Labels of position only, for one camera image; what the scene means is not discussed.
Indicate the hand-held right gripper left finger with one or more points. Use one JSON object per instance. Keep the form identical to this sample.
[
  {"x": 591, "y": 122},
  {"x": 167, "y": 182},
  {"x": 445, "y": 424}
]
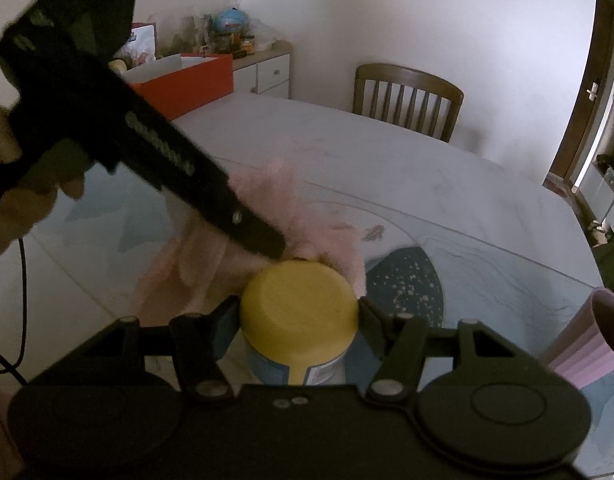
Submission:
[{"x": 222, "y": 329}]

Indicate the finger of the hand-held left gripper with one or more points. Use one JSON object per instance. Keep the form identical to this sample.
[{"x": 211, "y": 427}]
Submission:
[{"x": 247, "y": 230}]

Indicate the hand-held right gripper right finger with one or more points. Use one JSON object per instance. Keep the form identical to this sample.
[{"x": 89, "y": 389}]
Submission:
[{"x": 373, "y": 324}]

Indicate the pink towel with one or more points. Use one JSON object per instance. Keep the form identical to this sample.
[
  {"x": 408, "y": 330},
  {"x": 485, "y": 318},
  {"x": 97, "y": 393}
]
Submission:
[{"x": 312, "y": 210}]

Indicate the yellow bottle with blue label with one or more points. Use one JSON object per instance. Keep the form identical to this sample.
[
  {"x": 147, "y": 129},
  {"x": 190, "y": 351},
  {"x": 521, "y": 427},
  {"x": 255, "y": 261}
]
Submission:
[{"x": 297, "y": 310}]

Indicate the person's left hand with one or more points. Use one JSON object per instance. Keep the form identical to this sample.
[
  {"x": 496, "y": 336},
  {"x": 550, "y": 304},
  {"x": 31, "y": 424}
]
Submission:
[{"x": 17, "y": 215}]

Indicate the white and red paper bag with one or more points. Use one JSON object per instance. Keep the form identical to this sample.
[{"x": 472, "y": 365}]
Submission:
[{"x": 139, "y": 42}]

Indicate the red box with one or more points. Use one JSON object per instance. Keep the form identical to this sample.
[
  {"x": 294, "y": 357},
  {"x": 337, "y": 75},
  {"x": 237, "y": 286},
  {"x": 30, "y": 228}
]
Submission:
[{"x": 197, "y": 85}]

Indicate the white drawer cabinet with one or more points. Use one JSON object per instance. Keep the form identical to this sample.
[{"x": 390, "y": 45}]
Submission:
[{"x": 272, "y": 75}]

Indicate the blue globe toy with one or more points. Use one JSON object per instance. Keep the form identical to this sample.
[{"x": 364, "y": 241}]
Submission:
[{"x": 232, "y": 20}]

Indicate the yellow toy truck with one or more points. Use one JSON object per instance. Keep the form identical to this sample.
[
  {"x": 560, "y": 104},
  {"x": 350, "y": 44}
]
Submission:
[{"x": 241, "y": 46}]

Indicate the pink ribbed cup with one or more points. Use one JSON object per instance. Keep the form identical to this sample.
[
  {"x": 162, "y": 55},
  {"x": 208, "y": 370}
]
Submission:
[{"x": 587, "y": 350}]

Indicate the brown wooden chair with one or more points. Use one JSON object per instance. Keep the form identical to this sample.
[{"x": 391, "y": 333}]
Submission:
[{"x": 407, "y": 77}]

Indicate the brown wooden door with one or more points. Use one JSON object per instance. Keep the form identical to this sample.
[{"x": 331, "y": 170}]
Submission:
[{"x": 599, "y": 60}]

